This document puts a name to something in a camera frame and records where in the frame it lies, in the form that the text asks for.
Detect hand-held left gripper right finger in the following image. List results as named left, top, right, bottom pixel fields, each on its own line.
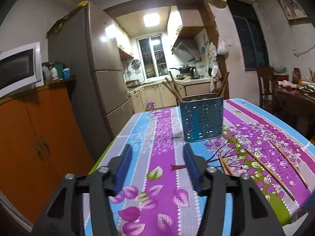
left=183, top=143, right=283, bottom=236

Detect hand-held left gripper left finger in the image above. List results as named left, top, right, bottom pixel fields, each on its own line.
left=32, top=144, right=133, bottom=236

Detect wooden chopstick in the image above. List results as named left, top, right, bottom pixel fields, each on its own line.
left=219, top=72, right=230, bottom=97
left=221, top=159, right=234, bottom=175
left=218, top=154, right=229, bottom=175
left=164, top=77, right=183, bottom=102
left=242, top=148, right=296, bottom=201
left=169, top=71, right=183, bottom=101
left=269, top=140, right=309, bottom=189

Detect blue perforated utensil holder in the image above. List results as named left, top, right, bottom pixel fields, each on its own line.
left=180, top=93, right=224, bottom=142

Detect floral striped tablecloth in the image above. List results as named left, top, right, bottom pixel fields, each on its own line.
left=82, top=98, right=315, bottom=236

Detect beige kitchen base cabinets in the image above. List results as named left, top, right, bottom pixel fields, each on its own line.
left=127, top=77, right=214, bottom=113

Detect hanging beige cloth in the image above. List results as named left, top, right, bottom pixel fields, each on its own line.
left=209, top=76, right=222, bottom=92

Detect orange wooden cabinet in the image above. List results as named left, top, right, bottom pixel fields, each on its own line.
left=0, top=77, right=96, bottom=224

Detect black wok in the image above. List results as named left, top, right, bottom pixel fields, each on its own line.
left=170, top=65, right=196, bottom=73

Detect kitchen window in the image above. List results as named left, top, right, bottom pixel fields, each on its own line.
left=136, top=36, right=168, bottom=79

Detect grey refrigerator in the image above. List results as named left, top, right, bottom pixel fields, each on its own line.
left=47, top=1, right=134, bottom=153

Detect wooden chair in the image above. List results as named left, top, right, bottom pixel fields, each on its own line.
left=256, top=66, right=277, bottom=111

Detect range hood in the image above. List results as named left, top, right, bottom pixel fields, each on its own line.
left=171, top=39, right=201, bottom=61

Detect dark wooden dining table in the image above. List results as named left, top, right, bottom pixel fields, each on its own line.
left=274, top=84, right=315, bottom=138

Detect hanging white plastic bag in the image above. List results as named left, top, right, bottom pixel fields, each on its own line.
left=218, top=41, right=230, bottom=54

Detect pink cloth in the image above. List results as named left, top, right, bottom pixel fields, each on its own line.
left=278, top=80, right=298, bottom=89

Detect dark window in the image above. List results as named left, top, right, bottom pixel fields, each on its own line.
left=225, top=0, right=270, bottom=70

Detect glass jar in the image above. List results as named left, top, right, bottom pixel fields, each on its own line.
left=292, top=67, right=301, bottom=84

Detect plate of greens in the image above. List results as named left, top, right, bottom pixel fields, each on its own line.
left=298, top=82, right=315, bottom=94

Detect white microwave oven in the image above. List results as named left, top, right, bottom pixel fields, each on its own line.
left=0, top=42, right=45, bottom=99

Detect kitchen ceiling light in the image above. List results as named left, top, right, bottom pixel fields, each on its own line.
left=143, top=13, right=160, bottom=27

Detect kitchen wall cabinet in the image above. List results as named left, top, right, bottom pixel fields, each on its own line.
left=167, top=6, right=206, bottom=40
left=105, top=22, right=134, bottom=61

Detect white wall cable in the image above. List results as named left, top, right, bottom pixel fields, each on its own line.
left=293, top=43, right=315, bottom=57

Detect framed wall picture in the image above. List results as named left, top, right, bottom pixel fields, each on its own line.
left=277, top=0, right=309, bottom=21

